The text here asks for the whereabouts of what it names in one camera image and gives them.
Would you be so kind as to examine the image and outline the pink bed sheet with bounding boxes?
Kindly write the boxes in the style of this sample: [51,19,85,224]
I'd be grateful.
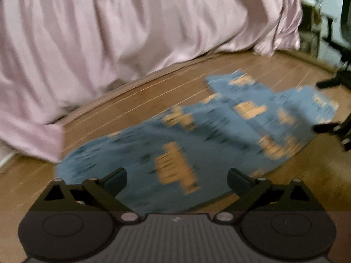
[0,0,304,164]

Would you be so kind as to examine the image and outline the black office chair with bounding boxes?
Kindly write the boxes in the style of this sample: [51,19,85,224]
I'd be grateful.
[315,0,351,89]

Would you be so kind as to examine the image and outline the blue pants with orange print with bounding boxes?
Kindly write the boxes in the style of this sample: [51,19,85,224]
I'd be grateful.
[55,70,339,214]

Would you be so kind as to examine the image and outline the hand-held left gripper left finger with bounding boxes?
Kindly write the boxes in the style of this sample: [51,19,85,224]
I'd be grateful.
[35,167,138,222]

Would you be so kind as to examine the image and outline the dark wooden shelf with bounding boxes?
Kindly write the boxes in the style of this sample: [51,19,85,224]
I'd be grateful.
[300,1,323,59]

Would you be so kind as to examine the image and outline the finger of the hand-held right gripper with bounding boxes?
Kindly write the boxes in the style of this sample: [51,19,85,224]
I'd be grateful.
[313,123,342,136]

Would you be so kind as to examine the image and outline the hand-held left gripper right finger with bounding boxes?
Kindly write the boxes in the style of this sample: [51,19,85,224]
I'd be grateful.
[216,168,321,222]

